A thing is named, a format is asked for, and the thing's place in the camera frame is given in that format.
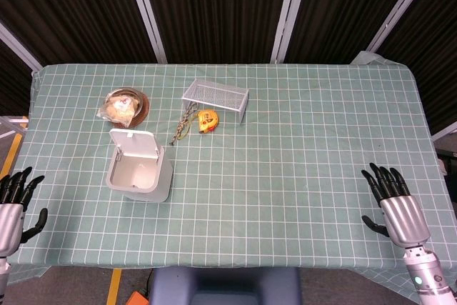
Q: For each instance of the yellow tape measure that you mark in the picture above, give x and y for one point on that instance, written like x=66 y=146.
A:
x=208 y=121

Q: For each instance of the dark folding screen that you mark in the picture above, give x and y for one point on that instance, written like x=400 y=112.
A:
x=221 y=8

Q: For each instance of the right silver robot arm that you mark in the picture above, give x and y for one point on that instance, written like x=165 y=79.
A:
x=426 y=274

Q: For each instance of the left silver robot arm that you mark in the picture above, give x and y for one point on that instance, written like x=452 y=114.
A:
x=3 y=278

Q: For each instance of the orange box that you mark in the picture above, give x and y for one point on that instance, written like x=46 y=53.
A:
x=137 y=299

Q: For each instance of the green checked tablecloth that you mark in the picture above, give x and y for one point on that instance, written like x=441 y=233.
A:
x=257 y=183

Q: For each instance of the bagged pastry snack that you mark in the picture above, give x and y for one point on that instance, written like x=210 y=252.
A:
x=118 y=106

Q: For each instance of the grey lidded plastic bin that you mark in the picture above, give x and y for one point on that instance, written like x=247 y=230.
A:
x=141 y=176

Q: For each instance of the brown round plate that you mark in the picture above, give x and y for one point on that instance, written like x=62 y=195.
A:
x=137 y=105

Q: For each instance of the white plastic box lid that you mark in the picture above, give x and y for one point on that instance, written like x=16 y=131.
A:
x=133 y=142

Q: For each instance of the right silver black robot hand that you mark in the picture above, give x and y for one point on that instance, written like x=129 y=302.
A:
x=403 y=214

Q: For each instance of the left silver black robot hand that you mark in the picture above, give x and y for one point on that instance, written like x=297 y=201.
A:
x=9 y=217

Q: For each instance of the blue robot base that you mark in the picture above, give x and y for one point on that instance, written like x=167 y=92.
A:
x=225 y=285

